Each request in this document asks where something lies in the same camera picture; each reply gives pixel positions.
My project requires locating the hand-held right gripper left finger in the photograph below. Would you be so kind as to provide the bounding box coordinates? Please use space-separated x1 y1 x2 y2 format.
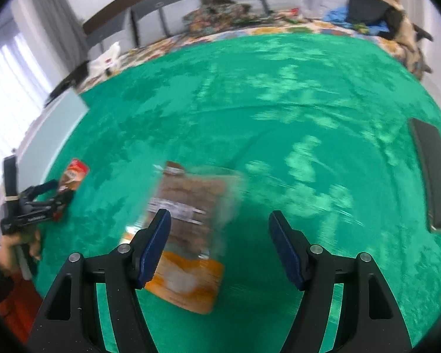
29 208 172 353

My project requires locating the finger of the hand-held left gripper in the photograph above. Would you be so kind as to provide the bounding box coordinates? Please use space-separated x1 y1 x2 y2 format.
20 179 60 204
34 190 76 221

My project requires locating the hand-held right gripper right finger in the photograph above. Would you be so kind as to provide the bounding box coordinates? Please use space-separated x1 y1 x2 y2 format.
268 209 412 353

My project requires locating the red snack packet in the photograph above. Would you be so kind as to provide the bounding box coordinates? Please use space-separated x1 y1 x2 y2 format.
53 159 91 222

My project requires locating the brown and orange snack packet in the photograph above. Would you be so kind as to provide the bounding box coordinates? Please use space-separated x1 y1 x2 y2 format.
123 161 247 316

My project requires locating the person's left hand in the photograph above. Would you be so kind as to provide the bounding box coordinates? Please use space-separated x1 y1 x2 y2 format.
0 227 43 277

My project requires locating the white curtain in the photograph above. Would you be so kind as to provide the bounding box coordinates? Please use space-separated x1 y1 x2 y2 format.
0 0 82 179

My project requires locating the person's orange clothing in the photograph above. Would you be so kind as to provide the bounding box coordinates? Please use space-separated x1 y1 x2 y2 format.
0 270 47 343

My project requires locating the dark cloth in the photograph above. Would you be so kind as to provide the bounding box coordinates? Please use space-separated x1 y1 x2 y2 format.
45 60 91 108

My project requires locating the white plastic bag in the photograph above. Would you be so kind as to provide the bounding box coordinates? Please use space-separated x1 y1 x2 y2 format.
88 41 122 79

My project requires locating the black rectangular device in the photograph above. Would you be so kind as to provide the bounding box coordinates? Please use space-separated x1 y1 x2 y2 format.
408 118 441 233

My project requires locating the green plush cloth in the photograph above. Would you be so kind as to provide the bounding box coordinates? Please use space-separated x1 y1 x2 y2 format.
33 33 441 353

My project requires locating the floral blanket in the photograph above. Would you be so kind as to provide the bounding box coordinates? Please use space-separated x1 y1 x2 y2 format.
75 19 429 95

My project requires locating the grey padded headboard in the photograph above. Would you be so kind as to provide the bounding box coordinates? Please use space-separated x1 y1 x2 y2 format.
82 0 372 59

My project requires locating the camouflage cloth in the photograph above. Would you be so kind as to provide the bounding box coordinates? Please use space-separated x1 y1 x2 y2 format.
182 1 253 34

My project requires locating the blue cloth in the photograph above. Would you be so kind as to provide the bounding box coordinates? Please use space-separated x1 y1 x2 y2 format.
323 5 391 36

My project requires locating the black bag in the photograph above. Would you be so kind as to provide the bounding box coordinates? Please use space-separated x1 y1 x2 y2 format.
347 0 391 27

